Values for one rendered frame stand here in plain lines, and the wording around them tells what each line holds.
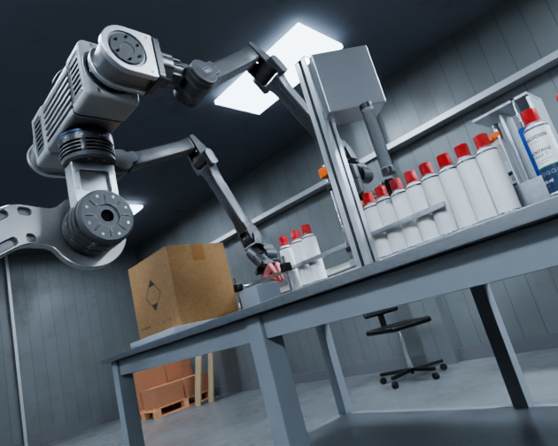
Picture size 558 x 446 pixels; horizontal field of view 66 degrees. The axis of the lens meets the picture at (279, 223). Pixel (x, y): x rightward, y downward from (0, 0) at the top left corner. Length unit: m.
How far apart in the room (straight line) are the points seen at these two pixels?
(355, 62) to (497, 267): 0.80
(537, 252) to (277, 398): 0.65
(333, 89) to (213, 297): 0.79
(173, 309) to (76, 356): 7.27
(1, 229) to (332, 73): 0.93
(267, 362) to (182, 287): 0.51
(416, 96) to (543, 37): 1.22
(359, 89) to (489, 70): 3.58
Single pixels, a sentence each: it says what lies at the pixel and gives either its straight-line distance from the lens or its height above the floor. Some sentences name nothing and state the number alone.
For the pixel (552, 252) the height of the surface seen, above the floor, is 0.77.
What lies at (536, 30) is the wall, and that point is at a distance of 4.77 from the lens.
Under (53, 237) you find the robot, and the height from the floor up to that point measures 1.12.
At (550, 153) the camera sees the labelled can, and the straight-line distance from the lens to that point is 1.10.
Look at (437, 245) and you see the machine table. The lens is 0.69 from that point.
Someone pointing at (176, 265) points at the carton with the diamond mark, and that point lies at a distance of 1.47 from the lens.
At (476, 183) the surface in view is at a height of 0.97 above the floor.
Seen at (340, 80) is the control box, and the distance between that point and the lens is 1.27.
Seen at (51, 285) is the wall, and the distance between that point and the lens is 8.78.
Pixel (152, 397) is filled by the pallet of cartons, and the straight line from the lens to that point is 6.97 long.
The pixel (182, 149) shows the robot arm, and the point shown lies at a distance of 1.73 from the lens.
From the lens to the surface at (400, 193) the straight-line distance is 1.25.
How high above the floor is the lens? 0.76
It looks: 14 degrees up
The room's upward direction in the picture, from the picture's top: 15 degrees counter-clockwise
